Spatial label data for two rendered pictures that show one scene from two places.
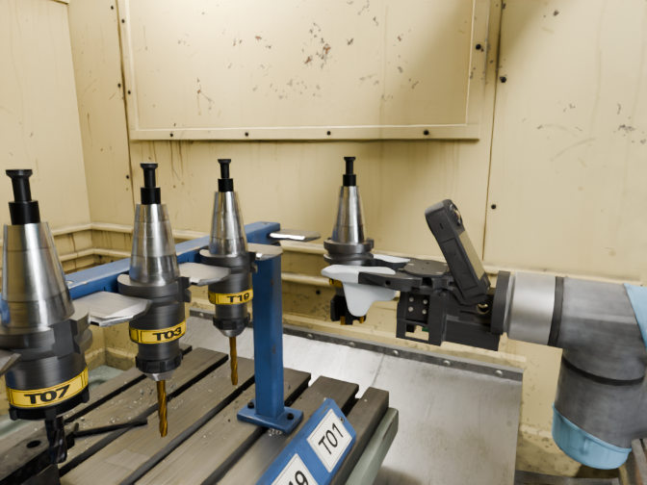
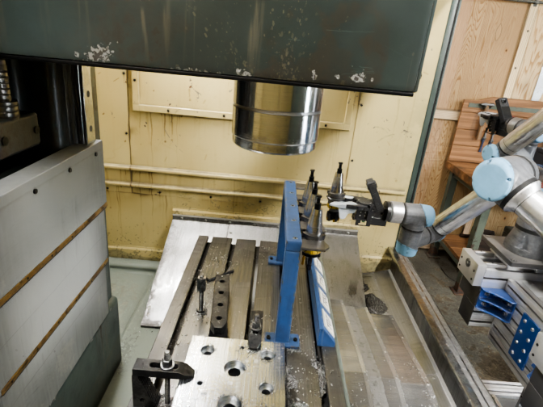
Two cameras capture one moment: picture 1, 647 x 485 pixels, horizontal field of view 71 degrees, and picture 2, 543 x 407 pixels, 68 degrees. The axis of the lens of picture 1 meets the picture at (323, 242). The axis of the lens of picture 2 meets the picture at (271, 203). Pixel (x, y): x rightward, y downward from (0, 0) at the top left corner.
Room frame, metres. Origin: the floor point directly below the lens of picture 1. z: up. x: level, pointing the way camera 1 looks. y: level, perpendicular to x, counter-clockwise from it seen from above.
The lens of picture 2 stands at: (-0.50, 0.72, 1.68)
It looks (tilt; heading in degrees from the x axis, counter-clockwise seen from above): 22 degrees down; 334
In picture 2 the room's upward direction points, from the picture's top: 6 degrees clockwise
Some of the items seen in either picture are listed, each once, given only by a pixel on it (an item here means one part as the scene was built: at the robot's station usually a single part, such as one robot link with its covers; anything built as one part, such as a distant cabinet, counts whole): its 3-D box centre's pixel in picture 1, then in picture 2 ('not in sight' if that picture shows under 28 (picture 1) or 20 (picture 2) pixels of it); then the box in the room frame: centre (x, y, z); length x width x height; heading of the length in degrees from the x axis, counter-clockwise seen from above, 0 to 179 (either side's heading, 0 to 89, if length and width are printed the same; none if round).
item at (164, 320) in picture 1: (157, 318); not in sight; (0.40, 0.16, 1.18); 0.05 x 0.05 x 0.03
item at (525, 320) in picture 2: not in sight; (523, 341); (0.11, -0.57, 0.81); 0.09 x 0.01 x 0.18; 155
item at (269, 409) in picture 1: (268, 333); (284, 227); (0.67, 0.09, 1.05); 0.10 x 0.05 x 0.30; 65
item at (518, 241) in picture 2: not in sight; (529, 237); (0.30, -0.74, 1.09); 0.15 x 0.15 x 0.10
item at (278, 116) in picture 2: not in sight; (276, 112); (0.16, 0.41, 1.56); 0.16 x 0.16 x 0.12
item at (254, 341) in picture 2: not in sight; (254, 336); (0.24, 0.37, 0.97); 0.13 x 0.03 x 0.15; 155
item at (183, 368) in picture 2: not in sight; (164, 377); (0.18, 0.61, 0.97); 0.13 x 0.03 x 0.15; 65
